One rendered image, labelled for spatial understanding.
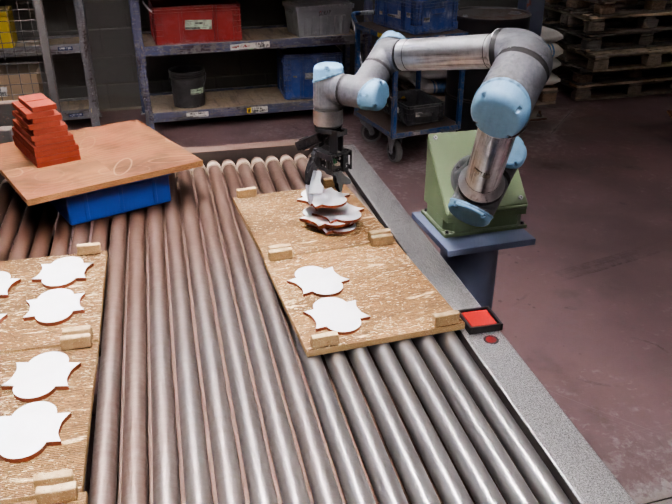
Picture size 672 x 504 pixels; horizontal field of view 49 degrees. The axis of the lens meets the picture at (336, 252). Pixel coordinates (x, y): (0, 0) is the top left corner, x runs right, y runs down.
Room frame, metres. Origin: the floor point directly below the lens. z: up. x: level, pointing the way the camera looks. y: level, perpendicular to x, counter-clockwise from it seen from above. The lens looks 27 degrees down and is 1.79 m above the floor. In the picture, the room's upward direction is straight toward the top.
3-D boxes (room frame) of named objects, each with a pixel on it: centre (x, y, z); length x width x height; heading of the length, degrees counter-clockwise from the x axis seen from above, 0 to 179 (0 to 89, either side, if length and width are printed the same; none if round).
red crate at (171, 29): (5.83, 1.09, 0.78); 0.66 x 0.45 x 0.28; 106
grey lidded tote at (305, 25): (6.08, 0.14, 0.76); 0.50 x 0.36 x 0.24; 112
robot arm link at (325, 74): (1.79, 0.02, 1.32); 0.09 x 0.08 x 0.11; 56
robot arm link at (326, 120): (1.79, 0.02, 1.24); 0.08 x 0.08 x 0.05
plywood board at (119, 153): (2.08, 0.74, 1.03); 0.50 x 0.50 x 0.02; 36
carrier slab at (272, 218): (1.85, 0.08, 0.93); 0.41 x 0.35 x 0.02; 18
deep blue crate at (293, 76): (6.11, 0.22, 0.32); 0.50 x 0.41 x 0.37; 103
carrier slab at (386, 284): (1.46, -0.05, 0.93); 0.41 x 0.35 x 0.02; 17
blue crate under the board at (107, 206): (2.03, 0.70, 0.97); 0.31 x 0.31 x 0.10; 36
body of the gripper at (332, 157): (1.78, 0.01, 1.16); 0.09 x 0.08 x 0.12; 43
